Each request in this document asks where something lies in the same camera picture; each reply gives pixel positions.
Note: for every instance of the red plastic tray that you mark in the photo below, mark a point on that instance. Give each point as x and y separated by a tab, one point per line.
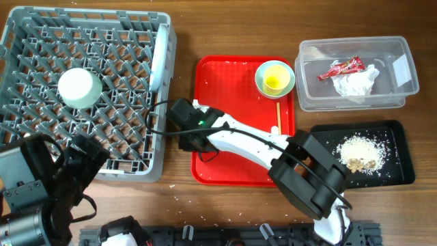
227	82

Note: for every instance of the white napkin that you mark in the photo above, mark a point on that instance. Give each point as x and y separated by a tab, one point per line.
356	86

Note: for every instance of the black waste tray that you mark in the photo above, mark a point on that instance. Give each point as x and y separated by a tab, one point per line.
398	170

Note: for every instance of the wooden chopstick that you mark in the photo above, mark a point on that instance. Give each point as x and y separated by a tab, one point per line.
279	118

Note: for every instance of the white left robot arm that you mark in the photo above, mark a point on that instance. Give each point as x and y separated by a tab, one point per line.
42	182

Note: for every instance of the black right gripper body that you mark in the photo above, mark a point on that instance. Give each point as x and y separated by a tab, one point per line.
185	144

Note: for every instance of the rice and food scraps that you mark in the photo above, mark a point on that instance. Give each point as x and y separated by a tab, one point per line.
362	154

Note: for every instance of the green bowl with rice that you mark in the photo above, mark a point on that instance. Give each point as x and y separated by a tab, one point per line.
79	88

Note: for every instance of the light blue plate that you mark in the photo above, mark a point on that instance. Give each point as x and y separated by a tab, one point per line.
159	58

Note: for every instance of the yellow cup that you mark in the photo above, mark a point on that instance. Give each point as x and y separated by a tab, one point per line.
275	79

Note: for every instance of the clear plastic bin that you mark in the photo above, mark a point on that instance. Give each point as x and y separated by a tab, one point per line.
389	54

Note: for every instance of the grey dishwasher rack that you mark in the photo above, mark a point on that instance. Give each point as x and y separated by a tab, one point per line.
39	44

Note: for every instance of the red snack wrapper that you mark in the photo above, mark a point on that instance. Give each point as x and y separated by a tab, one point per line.
348	67

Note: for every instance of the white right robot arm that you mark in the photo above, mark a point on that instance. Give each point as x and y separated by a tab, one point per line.
306	173

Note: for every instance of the white plastic fork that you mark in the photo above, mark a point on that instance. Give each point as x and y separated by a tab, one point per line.
274	130

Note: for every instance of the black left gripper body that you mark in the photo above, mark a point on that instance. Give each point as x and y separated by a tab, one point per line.
78	169

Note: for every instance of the small green bowl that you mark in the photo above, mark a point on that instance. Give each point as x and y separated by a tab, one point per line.
259	78

